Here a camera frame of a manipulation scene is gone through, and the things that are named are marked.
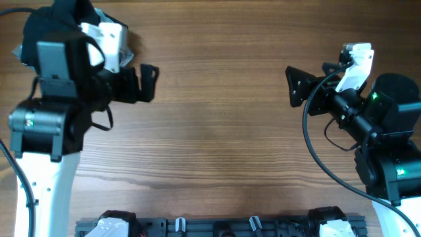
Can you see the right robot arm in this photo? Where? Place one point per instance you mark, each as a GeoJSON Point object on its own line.
{"type": "Point", "coordinates": [381, 124]}

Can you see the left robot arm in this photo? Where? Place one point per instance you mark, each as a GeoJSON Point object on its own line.
{"type": "Point", "coordinates": [47, 133]}

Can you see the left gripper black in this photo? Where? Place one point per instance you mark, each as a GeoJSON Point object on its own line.
{"type": "Point", "coordinates": [126, 91]}

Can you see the black t-shirt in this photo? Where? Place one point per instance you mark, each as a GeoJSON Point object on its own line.
{"type": "Point", "coordinates": [61, 16]}

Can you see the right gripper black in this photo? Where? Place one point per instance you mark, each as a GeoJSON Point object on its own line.
{"type": "Point", "coordinates": [304, 86]}

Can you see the black folded garment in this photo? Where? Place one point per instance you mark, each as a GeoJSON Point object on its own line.
{"type": "Point", "coordinates": [104, 17]}

